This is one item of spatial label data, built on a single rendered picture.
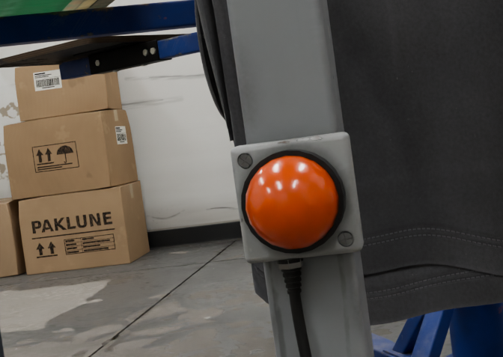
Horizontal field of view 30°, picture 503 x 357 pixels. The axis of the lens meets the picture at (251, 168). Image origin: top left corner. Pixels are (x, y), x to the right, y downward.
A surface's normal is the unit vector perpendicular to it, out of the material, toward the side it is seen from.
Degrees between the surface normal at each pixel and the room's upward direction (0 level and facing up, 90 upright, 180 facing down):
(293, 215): 100
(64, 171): 91
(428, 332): 43
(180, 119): 90
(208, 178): 90
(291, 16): 90
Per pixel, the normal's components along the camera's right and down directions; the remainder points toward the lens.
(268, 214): -0.60, 0.29
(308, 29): -0.18, 0.07
